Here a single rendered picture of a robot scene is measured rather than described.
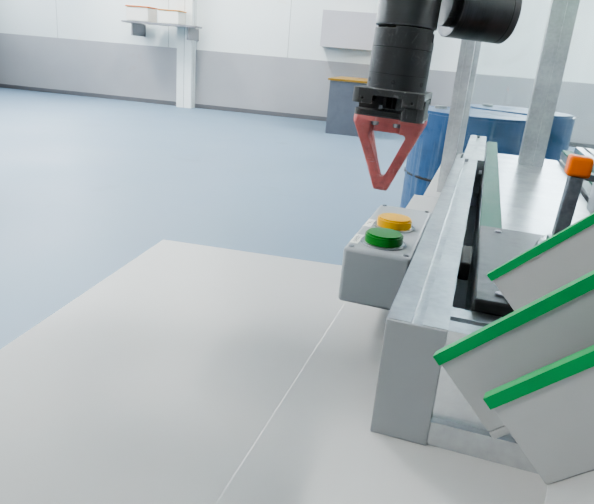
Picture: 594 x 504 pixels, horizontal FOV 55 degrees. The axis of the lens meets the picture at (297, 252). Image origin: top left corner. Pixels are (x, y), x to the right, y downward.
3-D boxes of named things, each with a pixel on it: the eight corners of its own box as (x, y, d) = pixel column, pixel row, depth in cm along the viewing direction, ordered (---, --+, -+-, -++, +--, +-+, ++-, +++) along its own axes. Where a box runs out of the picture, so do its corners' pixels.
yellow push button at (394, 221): (372, 235, 65) (374, 218, 64) (379, 226, 69) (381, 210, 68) (407, 241, 64) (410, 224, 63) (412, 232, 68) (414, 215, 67)
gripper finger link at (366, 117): (417, 186, 62) (433, 98, 59) (410, 199, 55) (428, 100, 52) (356, 176, 63) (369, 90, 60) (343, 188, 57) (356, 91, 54)
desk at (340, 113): (380, 128, 1050) (386, 80, 1022) (373, 138, 901) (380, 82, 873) (336, 123, 1064) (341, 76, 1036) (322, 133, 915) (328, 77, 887)
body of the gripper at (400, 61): (429, 110, 59) (443, 35, 57) (421, 116, 50) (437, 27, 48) (369, 102, 61) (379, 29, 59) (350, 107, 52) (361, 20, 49)
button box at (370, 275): (337, 300, 59) (343, 245, 57) (374, 245, 79) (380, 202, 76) (403, 314, 58) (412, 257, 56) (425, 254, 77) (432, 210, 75)
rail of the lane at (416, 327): (369, 431, 45) (387, 308, 42) (448, 202, 126) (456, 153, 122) (439, 450, 44) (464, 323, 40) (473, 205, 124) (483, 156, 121)
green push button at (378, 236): (359, 252, 59) (362, 234, 58) (367, 242, 62) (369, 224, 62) (398, 259, 58) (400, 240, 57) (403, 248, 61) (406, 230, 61)
